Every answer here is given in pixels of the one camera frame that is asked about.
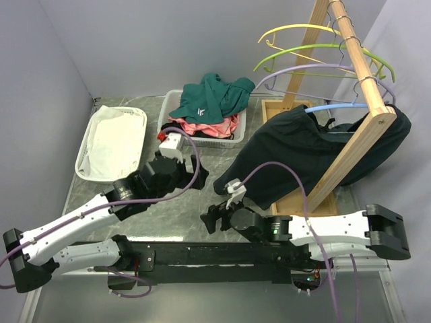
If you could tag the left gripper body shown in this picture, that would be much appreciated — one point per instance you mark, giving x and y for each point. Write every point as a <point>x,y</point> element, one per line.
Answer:
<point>178,180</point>

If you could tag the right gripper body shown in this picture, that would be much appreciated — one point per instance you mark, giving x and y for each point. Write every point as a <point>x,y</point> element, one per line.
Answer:
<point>234,206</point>

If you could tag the dark navy shorts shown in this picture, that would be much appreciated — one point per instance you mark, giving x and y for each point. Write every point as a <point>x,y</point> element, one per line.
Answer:
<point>293,138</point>

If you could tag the blue hanger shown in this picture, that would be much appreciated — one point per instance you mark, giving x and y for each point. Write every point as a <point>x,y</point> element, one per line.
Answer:
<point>343,105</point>

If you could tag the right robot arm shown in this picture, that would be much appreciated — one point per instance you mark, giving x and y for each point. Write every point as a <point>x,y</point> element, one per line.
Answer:
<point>375,230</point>

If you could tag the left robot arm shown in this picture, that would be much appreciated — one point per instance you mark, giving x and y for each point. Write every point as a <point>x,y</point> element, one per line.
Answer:
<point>36,255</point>

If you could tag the wooden hanger rack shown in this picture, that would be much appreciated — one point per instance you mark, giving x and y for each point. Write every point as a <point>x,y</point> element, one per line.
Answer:
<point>321,200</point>

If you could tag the purple hanger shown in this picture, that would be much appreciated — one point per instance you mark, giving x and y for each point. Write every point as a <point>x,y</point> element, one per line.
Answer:
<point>269,81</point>

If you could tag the green hanger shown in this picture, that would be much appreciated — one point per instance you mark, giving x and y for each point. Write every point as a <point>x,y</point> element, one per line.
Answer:
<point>381,62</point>

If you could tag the yellow hanger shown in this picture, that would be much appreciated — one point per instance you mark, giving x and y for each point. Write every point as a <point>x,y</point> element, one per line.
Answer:
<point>305,54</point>

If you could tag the pink garment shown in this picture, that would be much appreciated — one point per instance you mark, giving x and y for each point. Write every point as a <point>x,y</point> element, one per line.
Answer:
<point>223,130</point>

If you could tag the white basket with cloth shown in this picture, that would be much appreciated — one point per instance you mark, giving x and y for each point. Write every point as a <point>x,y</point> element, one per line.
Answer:
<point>111,144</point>

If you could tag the white cloth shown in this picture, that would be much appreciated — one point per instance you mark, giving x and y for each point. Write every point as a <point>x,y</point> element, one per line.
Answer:
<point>114,141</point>

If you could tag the white laundry basket with clothes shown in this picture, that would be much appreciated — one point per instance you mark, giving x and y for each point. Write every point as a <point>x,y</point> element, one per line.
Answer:
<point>172,102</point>

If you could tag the teal garment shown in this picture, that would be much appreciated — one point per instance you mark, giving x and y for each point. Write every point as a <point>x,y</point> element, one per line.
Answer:
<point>212,100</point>

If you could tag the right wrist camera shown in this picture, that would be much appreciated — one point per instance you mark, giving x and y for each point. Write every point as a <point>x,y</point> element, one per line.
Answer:
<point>236,189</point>

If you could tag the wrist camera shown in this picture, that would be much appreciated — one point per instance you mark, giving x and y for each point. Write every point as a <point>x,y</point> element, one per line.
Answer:
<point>172,146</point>
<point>236,189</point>

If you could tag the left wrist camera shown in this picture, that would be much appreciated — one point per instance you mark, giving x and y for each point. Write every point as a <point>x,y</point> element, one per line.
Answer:
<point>172,146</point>

